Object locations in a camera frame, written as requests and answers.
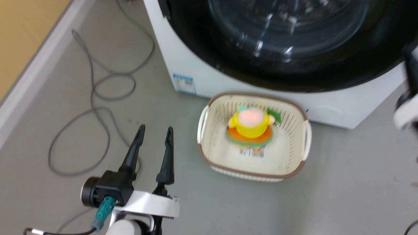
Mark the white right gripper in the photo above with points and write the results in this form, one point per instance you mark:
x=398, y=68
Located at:
x=406, y=114

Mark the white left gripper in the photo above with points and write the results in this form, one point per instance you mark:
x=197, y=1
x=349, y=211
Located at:
x=153, y=204

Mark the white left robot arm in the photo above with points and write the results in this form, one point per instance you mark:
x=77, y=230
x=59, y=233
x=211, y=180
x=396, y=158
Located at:
x=125, y=228

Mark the white washing machine body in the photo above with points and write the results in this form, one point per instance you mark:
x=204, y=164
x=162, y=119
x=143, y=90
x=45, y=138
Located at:
x=183, y=58

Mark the black round washing machine door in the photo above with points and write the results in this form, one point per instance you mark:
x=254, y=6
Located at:
x=294, y=39

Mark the cream laundry basket brown rim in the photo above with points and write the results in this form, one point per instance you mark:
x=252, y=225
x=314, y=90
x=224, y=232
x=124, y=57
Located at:
x=222, y=153

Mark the blue white energy label sticker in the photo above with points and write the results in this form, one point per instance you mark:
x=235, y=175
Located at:
x=184, y=84

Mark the small printed paper tag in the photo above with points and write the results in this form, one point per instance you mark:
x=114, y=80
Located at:
x=252, y=151

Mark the yellow orange toy doll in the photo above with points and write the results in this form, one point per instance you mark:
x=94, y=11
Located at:
x=249, y=129

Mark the grey white baseboard strip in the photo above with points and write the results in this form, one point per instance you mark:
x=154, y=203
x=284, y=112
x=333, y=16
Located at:
x=39, y=67

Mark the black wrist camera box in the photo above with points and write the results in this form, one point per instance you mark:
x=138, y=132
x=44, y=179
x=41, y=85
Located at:
x=111, y=187

